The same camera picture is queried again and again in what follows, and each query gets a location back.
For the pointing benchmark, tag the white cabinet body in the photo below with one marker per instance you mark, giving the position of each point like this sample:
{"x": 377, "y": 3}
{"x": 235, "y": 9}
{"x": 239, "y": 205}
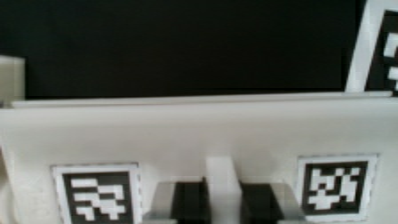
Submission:
{"x": 11, "y": 80}

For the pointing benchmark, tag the white cabinet door panel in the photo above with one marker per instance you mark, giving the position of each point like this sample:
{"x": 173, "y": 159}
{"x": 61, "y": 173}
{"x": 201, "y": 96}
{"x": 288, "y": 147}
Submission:
{"x": 89, "y": 150}

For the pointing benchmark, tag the flat white tag board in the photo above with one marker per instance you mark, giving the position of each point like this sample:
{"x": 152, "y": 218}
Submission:
{"x": 374, "y": 66}

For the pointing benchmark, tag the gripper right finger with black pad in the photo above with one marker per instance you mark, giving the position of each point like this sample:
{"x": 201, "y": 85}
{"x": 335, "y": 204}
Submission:
{"x": 269, "y": 204}

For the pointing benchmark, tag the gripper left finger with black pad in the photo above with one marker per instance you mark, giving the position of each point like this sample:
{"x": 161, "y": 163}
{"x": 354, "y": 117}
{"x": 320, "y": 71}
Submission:
{"x": 180, "y": 206}

